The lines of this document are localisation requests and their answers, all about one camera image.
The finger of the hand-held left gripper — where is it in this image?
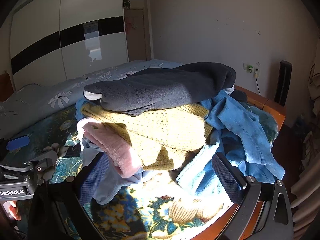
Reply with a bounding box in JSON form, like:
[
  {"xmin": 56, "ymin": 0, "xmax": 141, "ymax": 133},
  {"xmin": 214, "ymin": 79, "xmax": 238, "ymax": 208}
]
[
  {"xmin": 0, "ymin": 152, "xmax": 57, "ymax": 188},
  {"xmin": 0, "ymin": 135, "xmax": 30, "ymax": 155}
]

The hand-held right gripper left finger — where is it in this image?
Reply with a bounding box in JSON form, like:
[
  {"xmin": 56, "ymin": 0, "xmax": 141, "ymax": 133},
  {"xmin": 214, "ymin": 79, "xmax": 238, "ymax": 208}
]
[{"xmin": 27, "ymin": 152, "xmax": 110, "ymax": 240}]

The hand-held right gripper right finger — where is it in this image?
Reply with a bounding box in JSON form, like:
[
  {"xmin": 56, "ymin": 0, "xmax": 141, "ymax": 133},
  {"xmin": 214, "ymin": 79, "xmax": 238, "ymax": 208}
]
[{"xmin": 212, "ymin": 152, "xmax": 293, "ymax": 240}]

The navy and white fleece jacket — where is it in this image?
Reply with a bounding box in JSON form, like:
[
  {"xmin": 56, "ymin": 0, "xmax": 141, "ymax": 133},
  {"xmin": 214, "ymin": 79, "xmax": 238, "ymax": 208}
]
[{"xmin": 84, "ymin": 62, "xmax": 237, "ymax": 117}]

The person's left hand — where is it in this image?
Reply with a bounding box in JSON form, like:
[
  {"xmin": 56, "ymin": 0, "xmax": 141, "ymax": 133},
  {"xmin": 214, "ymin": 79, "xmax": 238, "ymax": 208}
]
[{"xmin": 8, "ymin": 200, "xmax": 22, "ymax": 221}]

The grey-blue garment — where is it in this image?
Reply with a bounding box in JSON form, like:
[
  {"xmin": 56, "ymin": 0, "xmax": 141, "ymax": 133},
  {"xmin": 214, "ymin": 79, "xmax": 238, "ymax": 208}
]
[{"xmin": 81, "ymin": 137, "xmax": 150, "ymax": 205}]

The pink fleece garment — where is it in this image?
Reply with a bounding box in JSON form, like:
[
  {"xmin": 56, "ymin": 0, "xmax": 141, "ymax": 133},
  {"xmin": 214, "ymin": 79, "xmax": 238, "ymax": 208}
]
[{"xmin": 77, "ymin": 121, "xmax": 144, "ymax": 178}]

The light blue floral quilt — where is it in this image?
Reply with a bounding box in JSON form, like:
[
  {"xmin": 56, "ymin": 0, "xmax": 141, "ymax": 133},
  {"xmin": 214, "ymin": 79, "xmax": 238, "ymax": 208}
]
[{"xmin": 0, "ymin": 59, "xmax": 183, "ymax": 140}]

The teal floral blanket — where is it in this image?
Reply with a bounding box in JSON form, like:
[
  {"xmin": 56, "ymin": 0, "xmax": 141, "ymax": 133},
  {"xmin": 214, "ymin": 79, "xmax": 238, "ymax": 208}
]
[{"xmin": 0, "ymin": 105, "xmax": 278, "ymax": 240}]

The blue fleece garment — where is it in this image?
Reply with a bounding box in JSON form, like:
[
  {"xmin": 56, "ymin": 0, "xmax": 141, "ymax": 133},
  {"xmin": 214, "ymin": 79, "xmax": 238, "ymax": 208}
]
[{"xmin": 75, "ymin": 90, "xmax": 285, "ymax": 203}]

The beige curtain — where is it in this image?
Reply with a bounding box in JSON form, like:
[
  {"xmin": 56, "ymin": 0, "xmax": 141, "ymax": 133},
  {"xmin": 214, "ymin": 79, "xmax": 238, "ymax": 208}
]
[{"xmin": 290, "ymin": 62, "xmax": 320, "ymax": 233}]

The yellow knit sweater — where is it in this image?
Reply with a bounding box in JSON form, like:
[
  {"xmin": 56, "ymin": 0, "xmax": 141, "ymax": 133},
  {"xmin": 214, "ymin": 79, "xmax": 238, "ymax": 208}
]
[{"xmin": 81, "ymin": 104, "xmax": 224, "ymax": 224}]

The tall black stand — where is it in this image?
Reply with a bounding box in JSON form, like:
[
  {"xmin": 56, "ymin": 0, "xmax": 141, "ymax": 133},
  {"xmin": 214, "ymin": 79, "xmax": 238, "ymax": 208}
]
[{"xmin": 274, "ymin": 60, "xmax": 293, "ymax": 107}]

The white wardrobe with black stripe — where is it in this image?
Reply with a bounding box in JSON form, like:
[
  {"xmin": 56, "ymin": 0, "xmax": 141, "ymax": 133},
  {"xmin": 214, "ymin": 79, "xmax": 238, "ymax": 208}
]
[{"xmin": 10, "ymin": 0, "xmax": 129, "ymax": 91}]

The brown wooden door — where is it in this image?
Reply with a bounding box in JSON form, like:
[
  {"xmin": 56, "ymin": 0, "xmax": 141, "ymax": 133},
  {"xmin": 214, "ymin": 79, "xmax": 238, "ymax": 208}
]
[{"xmin": 124, "ymin": 7, "xmax": 153, "ymax": 62}]

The pink hanging item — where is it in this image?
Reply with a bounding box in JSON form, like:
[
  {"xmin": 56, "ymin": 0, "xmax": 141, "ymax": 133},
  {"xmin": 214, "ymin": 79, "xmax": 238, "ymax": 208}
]
[{"xmin": 125, "ymin": 16, "xmax": 137, "ymax": 34}]

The black power cable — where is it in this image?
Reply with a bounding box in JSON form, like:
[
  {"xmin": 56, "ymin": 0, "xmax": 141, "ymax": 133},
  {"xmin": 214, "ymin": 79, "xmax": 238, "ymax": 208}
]
[{"xmin": 253, "ymin": 72, "xmax": 262, "ymax": 96}]

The white wall socket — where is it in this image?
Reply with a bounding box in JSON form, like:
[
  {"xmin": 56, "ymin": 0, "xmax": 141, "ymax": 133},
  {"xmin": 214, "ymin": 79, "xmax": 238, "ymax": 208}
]
[{"xmin": 244, "ymin": 63, "xmax": 261, "ymax": 77}]

